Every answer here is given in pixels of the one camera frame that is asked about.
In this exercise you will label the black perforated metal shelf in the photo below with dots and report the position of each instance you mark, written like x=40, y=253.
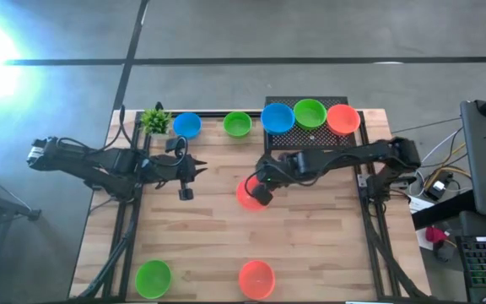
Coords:
x=306, y=140

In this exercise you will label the black side desk edge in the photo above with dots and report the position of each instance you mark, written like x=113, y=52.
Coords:
x=445, y=211

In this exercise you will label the white paper sheet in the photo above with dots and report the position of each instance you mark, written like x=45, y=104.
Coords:
x=420, y=205

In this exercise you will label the small potted green plant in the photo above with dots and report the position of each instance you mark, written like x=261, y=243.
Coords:
x=155, y=121

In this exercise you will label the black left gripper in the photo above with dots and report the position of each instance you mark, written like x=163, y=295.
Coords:
x=171, y=169

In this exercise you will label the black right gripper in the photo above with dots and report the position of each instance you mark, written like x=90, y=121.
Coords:
x=279, y=169

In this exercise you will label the small red object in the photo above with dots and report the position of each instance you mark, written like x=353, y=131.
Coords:
x=435, y=235

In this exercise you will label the green plastic mini bowl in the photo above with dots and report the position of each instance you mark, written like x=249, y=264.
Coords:
x=309, y=114
x=237, y=124
x=153, y=279

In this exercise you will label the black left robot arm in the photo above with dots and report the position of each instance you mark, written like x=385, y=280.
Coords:
x=99, y=162

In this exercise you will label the orange plastic mini bowl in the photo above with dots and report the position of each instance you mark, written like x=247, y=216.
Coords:
x=245, y=200
x=343, y=120
x=257, y=280

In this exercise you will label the black power adapter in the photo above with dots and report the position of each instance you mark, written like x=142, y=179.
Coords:
x=437, y=192

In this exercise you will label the black aluminium table frame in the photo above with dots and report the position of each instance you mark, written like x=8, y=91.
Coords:
x=211, y=113

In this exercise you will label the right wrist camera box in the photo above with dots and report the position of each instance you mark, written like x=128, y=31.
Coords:
x=262, y=195

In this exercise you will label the blue plastic mini bowl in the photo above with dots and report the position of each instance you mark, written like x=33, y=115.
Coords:
x=277, y=119
x=187, y=126

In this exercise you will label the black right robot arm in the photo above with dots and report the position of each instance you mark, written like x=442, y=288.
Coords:
x=352, y=154

